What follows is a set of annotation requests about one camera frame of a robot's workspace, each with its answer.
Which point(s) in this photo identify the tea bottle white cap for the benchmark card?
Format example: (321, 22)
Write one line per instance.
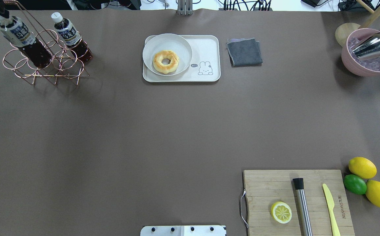
(19, 35)

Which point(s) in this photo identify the tea bottle front right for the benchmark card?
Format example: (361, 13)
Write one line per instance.
(71, 36)

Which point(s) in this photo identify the cream rabbit tray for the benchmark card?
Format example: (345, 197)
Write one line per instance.
(204, 65)

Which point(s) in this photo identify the glazed donut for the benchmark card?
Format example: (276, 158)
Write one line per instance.
(166, 68)

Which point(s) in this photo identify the white round plate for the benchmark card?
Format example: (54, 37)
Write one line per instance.
(172, 42)

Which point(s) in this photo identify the grey folded cloth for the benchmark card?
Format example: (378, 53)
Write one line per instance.
(244, 52)

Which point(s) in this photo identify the bamboo cutting board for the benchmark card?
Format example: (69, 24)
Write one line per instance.
(265, 187)

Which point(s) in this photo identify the wooden cup stand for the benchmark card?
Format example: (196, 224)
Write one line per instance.
(344, 30)

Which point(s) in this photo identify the half lemon slice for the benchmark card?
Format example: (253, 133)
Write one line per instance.
(281, 212)

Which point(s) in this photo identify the steel muddler black tip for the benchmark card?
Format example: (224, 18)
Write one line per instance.
(303, 208)

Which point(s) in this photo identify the steel ice scoop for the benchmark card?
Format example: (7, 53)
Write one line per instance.
(369, 48)

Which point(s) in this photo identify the pink ice bowl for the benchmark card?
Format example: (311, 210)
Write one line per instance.
(348, 59)

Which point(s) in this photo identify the yellow lemon far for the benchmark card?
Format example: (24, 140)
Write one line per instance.
(362, 167)

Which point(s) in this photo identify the yellow lemon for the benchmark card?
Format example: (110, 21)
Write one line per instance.
(373, 192)
(362, 167)

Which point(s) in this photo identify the green lime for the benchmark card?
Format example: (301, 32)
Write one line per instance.
(355, 184)

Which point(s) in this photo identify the yellow plastic knife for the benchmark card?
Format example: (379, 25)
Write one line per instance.
(330, 205)

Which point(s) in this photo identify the yellow lemon near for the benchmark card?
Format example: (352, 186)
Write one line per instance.
(373, 192)

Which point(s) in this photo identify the copper wire bottle rack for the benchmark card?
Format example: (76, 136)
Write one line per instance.
(64, 63)

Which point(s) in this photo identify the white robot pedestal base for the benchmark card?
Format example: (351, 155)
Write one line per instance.
(184, 230)

